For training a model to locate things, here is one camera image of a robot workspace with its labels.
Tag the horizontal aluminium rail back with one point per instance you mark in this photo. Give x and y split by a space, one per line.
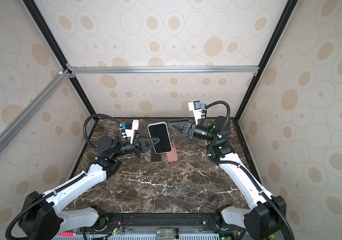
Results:
164 70

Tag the small circuit board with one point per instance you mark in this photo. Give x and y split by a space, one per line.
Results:
167 234

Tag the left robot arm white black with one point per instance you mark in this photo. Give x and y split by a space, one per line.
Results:
55 200

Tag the diagonal aluminium rail left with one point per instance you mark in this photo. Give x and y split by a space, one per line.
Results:
8 134

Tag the pink marker pen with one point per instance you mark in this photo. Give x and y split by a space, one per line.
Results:
67 234

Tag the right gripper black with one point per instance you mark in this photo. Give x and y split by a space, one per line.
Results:
188 130

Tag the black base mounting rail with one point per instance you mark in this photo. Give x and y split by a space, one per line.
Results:
159 220

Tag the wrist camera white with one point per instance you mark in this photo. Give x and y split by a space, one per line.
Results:
128 130
198 109

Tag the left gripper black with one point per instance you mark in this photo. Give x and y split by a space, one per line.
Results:
140 145

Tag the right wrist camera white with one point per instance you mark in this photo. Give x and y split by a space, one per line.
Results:
198 109

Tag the pink phone case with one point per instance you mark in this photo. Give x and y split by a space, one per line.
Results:
172 156

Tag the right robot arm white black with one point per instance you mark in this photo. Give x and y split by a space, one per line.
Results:
243 180

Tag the phone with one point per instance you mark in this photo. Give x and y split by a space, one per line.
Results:
160 131
155 158

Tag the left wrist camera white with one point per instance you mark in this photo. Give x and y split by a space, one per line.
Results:
128 130

